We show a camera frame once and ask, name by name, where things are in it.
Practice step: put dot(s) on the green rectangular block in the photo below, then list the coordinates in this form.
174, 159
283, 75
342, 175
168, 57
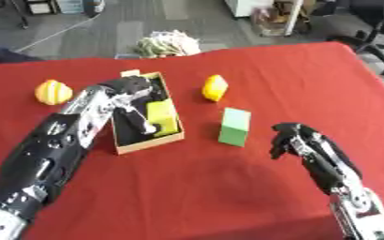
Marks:
235, 127

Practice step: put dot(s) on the tan cardboard box black inside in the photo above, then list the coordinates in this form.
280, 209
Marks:
146, 125

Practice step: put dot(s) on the black office chair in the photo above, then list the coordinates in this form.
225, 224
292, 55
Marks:
373, 34

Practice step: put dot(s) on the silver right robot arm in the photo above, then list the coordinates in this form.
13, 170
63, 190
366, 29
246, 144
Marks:
364, 215

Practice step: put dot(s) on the white cabinet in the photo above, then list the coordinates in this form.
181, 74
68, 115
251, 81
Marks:
244, 7

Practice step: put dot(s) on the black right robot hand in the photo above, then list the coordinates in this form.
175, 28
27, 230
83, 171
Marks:
310, 150

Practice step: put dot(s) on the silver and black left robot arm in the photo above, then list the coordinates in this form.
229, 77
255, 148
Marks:
42, 156

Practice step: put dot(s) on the yellow-green block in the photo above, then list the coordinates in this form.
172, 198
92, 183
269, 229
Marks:
162, 117

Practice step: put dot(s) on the orange striped toy fruit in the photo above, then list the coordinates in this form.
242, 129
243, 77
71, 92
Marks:
53, 92

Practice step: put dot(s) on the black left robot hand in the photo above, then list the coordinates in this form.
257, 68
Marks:
132, 93

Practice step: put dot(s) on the yellow toy lemon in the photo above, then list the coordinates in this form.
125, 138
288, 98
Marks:
215, 87

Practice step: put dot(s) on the crumpled patterned cloth bag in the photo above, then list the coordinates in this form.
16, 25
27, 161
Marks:
167, 43

